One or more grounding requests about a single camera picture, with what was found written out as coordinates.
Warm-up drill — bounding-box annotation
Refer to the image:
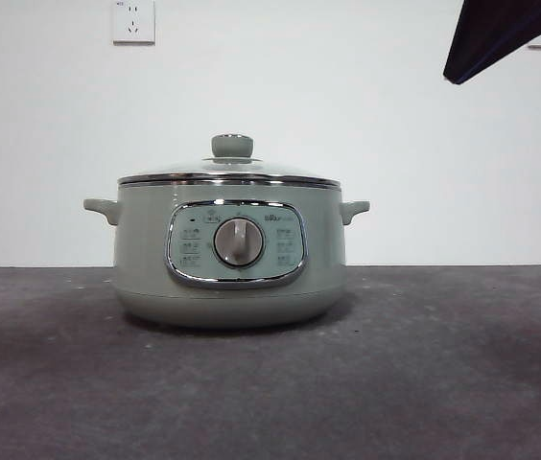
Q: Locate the glass lid with green knob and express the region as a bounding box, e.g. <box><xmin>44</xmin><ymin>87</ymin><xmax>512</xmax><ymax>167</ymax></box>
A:
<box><xmin>117</xmin><ymin>134</ymin><xmax>341</xmax><ymax>188</ymax></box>

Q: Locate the pale green electric pot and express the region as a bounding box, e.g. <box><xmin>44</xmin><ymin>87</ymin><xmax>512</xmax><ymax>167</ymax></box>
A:
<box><xmin>82</xmin><ymin>184</ymin><xmax>371</xmax><ymax>330</ymax></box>

